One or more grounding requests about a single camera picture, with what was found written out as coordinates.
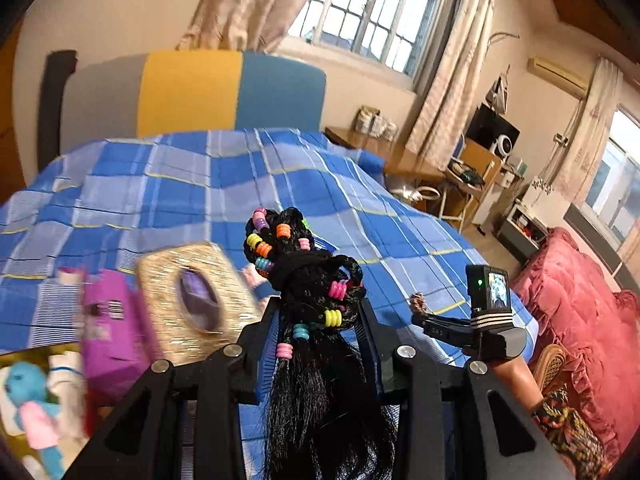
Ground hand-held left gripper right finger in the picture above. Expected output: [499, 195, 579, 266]
[357, 297, 576, 480]

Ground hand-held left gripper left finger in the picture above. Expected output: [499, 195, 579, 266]
[62, 296, 281, 480]

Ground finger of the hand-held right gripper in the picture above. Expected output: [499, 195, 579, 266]
[411, 310, 474, 329]
[422, 325, 476, 347]

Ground black beaded hair piece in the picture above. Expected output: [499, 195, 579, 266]
[243, 206, 398, 480]

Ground gold storage box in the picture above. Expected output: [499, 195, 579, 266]
[0, 342, 101, 480]

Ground person's right forearm floral sleeve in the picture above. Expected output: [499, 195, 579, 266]
[490, 359, 616, 480]

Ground brown wicker chair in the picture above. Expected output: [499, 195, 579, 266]
[532, 344, 576, 396]

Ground pink quilted sofa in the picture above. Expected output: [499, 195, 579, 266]
[515, 227, 640, 461]

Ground silver embossed tissue box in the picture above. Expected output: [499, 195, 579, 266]
[136, 241, 266, 368]

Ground purple carton box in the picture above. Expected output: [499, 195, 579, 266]
[57, 267, 156, 403]

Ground wooden desk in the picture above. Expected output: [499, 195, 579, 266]
[325, 126, 501, 233]

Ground blue plaid bed sheet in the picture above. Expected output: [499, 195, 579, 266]
[0, 127, 542, 480]

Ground bright side window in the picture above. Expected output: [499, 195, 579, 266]
[585, 107, 640, 256]

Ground black monitor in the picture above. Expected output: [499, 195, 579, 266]
[465, 103, 521, 153]

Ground jars on desk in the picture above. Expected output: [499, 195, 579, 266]
[355, 105, 398, 140]

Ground beige patterned curtain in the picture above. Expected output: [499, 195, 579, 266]
[405, 0, 503, 156]
[552, 57, 626, 206]
[177, 0, 333, 53]

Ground hanging white bag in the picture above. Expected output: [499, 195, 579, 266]
[487, 75, 511, 113]

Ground blue plush toy pink dress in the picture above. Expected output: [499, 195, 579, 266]
[2, 360, 66, 478]

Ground white pad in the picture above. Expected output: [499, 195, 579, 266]
[0, 396, 25, 438]

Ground grey yellow blue headboard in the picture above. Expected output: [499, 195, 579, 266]
[37, 49, 328, 171]

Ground barred window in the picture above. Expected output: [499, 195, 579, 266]
[287, 0, 451, 78]

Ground dark wall panel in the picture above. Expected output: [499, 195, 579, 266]
[564, 205, 626, 273]

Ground wall air conditioner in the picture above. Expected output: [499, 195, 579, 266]
[526, 56, 591, 93]

